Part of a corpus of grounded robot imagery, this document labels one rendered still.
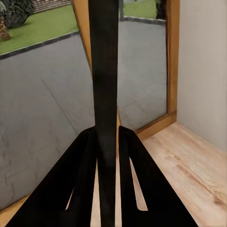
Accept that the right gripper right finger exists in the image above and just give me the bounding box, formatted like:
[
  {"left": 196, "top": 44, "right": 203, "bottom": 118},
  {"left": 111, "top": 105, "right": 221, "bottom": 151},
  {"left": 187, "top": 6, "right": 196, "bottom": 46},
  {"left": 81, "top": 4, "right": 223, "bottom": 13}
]
[{"left": 119, "top": 126, "right": 198, "bottom": 227}]

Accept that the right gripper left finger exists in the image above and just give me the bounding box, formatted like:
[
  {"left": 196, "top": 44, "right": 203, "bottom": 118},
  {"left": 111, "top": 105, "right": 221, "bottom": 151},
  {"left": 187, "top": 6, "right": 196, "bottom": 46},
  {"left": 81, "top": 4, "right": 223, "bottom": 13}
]
[{"left": 5, "top": 126, "right": 97, "bottom": 227}]

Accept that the poster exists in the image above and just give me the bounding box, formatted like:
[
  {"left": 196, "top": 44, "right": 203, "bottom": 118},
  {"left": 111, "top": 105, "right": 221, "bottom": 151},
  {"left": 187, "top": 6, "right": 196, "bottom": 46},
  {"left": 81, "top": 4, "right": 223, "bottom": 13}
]
[{"left": 88, "top": 0, "right": 119, "bottom": 227}]

